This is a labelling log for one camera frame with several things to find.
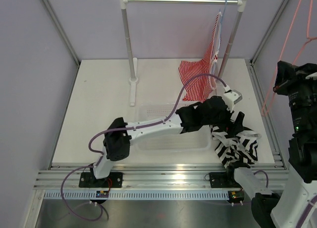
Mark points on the white clothes rack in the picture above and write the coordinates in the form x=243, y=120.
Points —
x=177, y=29

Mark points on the red white striped tank top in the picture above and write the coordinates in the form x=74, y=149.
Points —
x=200, y=86

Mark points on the blue wire hanger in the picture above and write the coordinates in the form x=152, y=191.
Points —
x=223, y=11

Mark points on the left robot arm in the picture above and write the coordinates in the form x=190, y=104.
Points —
x=121, y=135

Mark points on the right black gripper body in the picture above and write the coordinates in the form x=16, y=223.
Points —
x=295, y=85

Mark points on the white plastic basket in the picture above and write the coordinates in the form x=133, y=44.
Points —
x=199, y=140

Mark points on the pink wire hanger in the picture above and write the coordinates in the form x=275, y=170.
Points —
x=294, y=40

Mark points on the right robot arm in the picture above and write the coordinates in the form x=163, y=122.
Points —
x=298, y=201

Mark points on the white slotted cable duct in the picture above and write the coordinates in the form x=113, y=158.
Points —
x=138, y=195

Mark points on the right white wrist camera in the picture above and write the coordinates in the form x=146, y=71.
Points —
x=312, y=76

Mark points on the left aluminium frame post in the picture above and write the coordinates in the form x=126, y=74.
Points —
x=60, y=30

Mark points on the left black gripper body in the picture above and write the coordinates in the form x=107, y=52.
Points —
x=222, y=121

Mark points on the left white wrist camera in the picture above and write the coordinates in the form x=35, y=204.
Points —
x=231, y=97

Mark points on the aluminium frame post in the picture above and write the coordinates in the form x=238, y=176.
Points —
x=269, y=31
x=60, y=30

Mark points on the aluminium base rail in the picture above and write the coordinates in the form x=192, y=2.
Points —
x=167, y=177

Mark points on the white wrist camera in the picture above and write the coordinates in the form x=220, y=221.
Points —
x=312, y=76
x=231, y=97

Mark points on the black white striped tank top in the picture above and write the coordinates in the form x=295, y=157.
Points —
x=238, y=148

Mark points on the right aluminium frame post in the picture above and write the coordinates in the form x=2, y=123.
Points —
x=269, y=31

